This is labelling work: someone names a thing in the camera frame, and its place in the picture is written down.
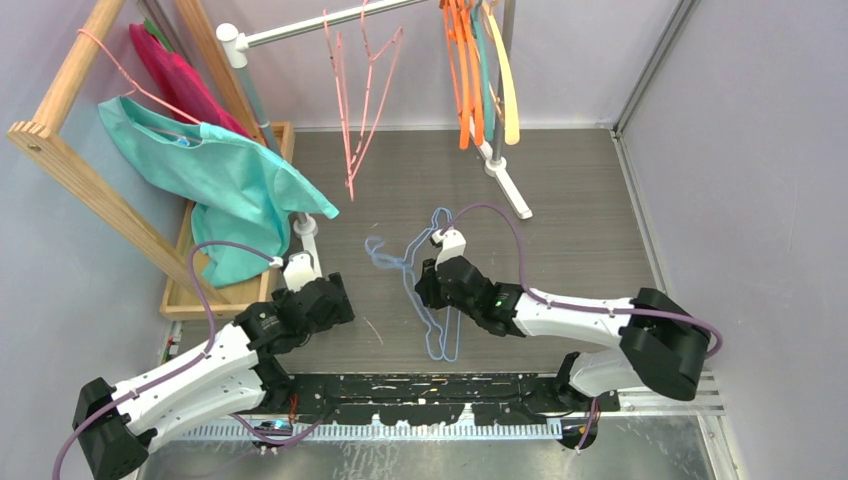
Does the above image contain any orange plastic hanger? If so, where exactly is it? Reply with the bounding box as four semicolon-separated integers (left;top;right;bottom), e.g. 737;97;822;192
439;0;472;150
457;1;484;146

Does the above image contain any beige plastic hanger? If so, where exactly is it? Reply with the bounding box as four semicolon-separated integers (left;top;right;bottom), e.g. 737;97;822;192
481;1;521;146

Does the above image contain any pink wire hanger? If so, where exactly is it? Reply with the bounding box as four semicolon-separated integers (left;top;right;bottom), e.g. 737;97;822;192
323;10;355;202
344;0;405;189
76;28;201;125

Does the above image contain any teal plastic hanger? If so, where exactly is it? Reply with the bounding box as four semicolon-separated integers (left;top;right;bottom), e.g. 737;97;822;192
470;0;496;142

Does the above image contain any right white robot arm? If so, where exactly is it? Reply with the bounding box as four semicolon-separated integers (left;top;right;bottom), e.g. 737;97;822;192
415;256;712;411

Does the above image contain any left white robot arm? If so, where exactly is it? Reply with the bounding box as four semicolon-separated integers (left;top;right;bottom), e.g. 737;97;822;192
72;272;355;479

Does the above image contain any teal shirt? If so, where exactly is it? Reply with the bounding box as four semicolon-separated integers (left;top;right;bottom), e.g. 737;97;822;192
98;96;339;288

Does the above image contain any magenta garment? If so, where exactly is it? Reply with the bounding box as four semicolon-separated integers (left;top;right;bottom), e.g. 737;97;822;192
128;24;250;138

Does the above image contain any metal clothes rack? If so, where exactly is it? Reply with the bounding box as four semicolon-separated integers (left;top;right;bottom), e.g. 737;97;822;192
215;1;533;273

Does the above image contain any wooden clothes rack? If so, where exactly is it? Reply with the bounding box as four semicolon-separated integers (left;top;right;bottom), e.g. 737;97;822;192
7;0;247;303

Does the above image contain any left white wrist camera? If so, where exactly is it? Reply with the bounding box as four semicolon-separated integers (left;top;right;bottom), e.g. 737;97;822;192
282;251;319;292

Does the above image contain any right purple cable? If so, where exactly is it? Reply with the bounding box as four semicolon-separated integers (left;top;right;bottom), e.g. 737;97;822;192
439;202;725;360

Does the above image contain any purple cable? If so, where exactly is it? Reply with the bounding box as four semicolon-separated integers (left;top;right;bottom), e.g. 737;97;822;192
51;241;285;480
439;202;725;360

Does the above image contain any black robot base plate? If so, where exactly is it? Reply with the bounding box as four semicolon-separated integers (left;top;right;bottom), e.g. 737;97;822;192
247;373;621;448

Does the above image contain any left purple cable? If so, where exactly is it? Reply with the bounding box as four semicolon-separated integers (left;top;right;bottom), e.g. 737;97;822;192
51;241;285;480

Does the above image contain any pink wire hanger on rack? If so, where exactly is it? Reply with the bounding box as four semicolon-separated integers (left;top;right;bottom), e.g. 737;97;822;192
76;28;201;125

